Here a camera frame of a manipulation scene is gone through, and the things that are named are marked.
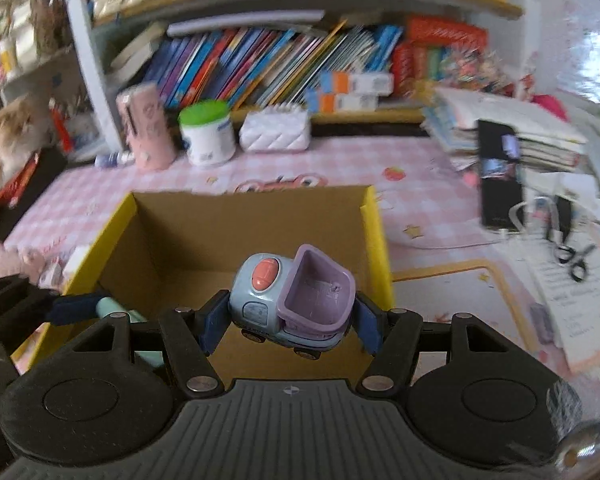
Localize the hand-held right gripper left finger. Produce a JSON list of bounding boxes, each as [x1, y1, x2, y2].
[[70, 289, 232, 397]]

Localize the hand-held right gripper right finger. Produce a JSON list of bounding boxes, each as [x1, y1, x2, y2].
[[352, 291, 513, 397]]

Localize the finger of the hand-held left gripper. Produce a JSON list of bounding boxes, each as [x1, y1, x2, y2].
[[0, 275, 103, 333]]

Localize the mint green tube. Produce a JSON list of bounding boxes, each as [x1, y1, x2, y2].
[[95, 296, 167, 373]]

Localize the blue and purple toy car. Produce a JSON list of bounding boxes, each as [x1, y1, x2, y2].
[[228, 244, 357, 362]]

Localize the yellow cardboard box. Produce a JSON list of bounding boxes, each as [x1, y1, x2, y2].
[[11, 186, 396, 386]]

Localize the pink plush toy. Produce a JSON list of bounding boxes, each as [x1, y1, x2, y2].
[[0, 241, 65, 292]]

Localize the red foil packet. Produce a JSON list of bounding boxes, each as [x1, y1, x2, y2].
[[0, 152, 42, 213]]

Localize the small spray bottle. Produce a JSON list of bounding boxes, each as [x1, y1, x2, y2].
[[94, 151, 136, 168]]

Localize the orange fluffy cat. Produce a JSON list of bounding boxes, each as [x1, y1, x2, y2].
[[0, 92, 56, 202]]

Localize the black phone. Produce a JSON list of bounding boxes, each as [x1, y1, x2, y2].
[[477, 120, 524, 234]]

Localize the white jar with green lid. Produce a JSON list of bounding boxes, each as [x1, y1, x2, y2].
[[177, 100, 237, 167]]

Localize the pink humidifier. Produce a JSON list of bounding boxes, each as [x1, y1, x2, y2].
[[116, 82, 177, 171]]

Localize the white quilted bag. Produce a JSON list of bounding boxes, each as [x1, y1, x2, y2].
[[238, 105, 312, 153]]

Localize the white paper sheet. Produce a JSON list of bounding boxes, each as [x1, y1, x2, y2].
[[522, 245, 600, 376]]

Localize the black scissors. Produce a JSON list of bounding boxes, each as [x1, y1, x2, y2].
[[545, 195, 599, 284]]

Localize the orange and white carton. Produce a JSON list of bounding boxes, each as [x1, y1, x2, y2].
[[306, 91, 379, 114], [320, 71, 395, 97]]

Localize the white side shelf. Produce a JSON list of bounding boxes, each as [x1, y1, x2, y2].
[[0, 0, 81, 108]]

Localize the row of colourful books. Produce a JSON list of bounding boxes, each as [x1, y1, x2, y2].
[[150, 24, 406, 112]]

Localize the stack of paper booklets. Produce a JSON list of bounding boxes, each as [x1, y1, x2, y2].
[[422, 87, 590, 172]]

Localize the lying books on shelf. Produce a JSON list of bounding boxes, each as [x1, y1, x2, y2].
[[111, 22, 170, 87]]

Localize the stack of red boxes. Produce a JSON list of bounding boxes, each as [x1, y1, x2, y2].
[[392, 16, 488, 96]]

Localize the white cable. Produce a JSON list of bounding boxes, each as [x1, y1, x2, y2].
[[499, 197, 561, 237]]

